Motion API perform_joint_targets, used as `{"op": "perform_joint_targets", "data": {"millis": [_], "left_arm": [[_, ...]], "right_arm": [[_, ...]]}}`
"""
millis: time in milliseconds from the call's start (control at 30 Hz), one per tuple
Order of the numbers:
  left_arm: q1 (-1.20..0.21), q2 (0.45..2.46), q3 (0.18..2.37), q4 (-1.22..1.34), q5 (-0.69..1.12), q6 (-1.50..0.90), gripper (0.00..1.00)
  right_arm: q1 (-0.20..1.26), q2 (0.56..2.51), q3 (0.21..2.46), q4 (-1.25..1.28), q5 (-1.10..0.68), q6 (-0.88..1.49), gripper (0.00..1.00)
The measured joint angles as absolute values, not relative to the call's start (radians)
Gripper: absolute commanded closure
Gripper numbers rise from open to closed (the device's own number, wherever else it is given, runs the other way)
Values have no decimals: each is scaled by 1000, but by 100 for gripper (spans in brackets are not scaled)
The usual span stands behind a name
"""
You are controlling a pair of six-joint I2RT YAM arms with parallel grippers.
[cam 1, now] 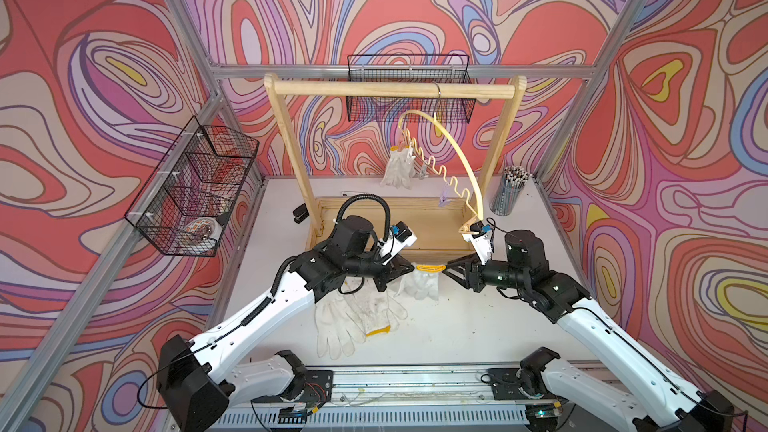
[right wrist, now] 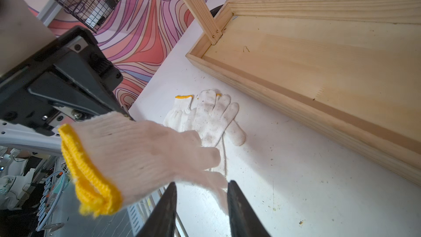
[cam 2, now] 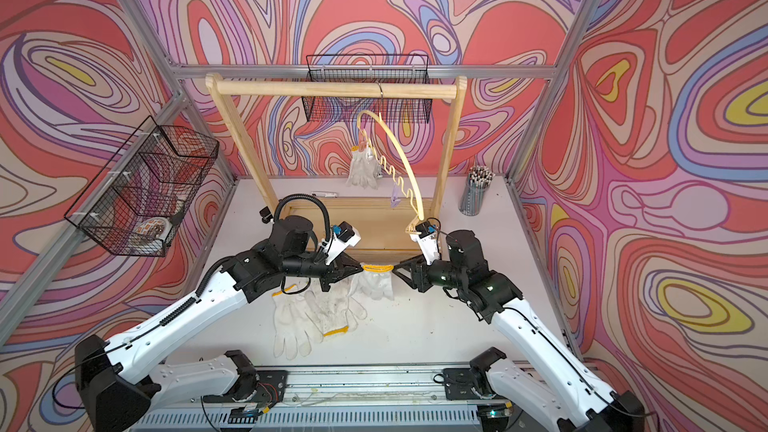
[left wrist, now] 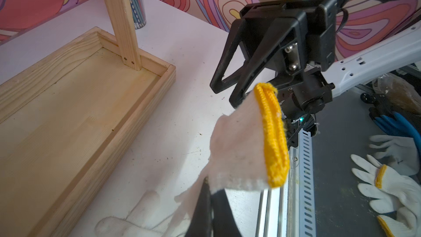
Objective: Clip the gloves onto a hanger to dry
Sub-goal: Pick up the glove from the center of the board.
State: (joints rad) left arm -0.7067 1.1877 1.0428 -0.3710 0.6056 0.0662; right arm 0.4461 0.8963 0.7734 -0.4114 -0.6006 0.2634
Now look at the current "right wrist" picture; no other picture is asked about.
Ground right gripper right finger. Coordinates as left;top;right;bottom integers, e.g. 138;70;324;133
228;180;270;237

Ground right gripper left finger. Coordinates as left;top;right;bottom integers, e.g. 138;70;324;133
136;182;177;237

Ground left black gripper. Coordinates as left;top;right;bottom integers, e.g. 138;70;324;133
1;26;127;136

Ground white glove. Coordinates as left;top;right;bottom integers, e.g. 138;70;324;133
163;95;196;132
58;112;228;217
192;90;246;177

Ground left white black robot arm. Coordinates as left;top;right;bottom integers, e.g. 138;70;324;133
1;0;124;156

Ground wooden hanging rack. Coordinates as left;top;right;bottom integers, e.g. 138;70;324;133
183;0;421;184

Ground aluminium front rail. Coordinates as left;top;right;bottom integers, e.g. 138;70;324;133
49;157;190;237

